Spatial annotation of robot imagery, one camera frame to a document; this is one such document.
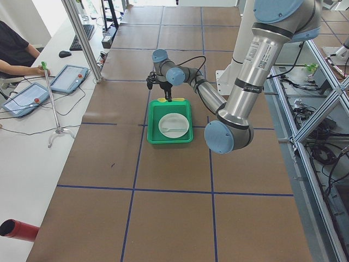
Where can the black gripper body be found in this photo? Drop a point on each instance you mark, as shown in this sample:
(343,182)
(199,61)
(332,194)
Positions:
(165,87)

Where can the yellow plastic spoon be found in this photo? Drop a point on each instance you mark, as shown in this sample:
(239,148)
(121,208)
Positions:
(163,100)

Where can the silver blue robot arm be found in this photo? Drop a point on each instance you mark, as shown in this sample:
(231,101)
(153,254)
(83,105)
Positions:
(266,26)

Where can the green plastic tray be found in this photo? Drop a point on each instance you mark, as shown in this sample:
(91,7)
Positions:
(157,110)

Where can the white round plate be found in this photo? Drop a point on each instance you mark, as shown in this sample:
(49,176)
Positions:
(173,120)

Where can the translucent plastic fork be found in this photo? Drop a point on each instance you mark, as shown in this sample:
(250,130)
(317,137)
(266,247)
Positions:
(168,130)

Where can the blue teach pendant far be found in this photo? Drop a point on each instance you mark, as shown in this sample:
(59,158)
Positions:
(69,79)

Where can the blue teach pendant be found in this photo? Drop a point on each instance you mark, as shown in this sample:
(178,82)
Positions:
(26,101)
(69,79)

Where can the black computer mouse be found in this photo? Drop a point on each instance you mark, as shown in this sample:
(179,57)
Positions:
(63,54)

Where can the metal stand with green clip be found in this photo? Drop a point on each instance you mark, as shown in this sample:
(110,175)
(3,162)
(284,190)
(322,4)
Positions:
(59,129)

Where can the blue teach pendant near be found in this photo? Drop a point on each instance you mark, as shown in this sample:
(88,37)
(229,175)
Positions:
(26,101)

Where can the person in black shirt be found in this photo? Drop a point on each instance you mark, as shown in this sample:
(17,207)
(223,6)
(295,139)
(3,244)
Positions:
(17,55)

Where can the red cylinder tube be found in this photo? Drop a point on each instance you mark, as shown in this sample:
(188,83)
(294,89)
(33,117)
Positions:
(19,230)

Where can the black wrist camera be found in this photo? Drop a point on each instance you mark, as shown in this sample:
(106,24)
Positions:
(152,80)

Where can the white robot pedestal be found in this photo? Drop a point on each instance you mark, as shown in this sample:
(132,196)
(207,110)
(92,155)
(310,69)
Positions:
(226,78)

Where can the aluminium frame rail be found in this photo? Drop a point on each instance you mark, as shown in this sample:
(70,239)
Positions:
(73,16)

